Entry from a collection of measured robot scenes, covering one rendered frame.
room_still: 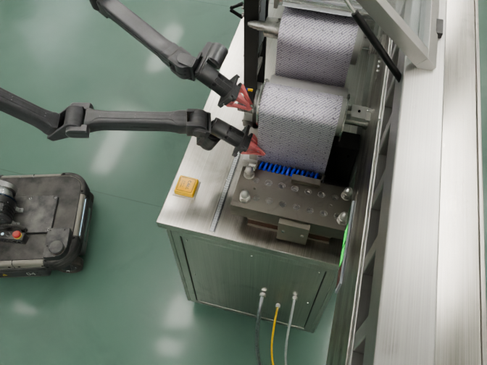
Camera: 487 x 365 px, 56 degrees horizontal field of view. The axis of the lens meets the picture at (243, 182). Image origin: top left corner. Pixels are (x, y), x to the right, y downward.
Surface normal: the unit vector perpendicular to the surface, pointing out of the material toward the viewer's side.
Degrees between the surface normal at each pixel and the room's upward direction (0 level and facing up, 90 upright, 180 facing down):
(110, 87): 0
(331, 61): 92
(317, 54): 92
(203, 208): 0
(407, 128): 0
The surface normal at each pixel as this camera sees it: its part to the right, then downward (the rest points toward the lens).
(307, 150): -0.25, 0.81
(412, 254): 0.00, -0.55
